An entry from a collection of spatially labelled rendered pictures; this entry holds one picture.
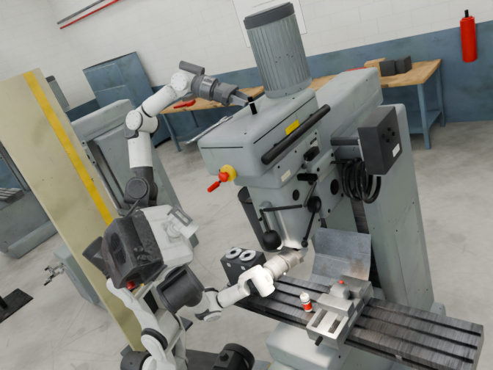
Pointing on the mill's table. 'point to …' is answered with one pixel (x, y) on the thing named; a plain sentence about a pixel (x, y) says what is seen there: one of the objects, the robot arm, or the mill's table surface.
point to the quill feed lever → (312, 216)
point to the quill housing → (290, 224)
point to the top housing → (257, 133)
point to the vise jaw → (335, 305)
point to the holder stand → (240, 263)
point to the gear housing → (279, 172)
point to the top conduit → (294, 135)
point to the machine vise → (334, 335)
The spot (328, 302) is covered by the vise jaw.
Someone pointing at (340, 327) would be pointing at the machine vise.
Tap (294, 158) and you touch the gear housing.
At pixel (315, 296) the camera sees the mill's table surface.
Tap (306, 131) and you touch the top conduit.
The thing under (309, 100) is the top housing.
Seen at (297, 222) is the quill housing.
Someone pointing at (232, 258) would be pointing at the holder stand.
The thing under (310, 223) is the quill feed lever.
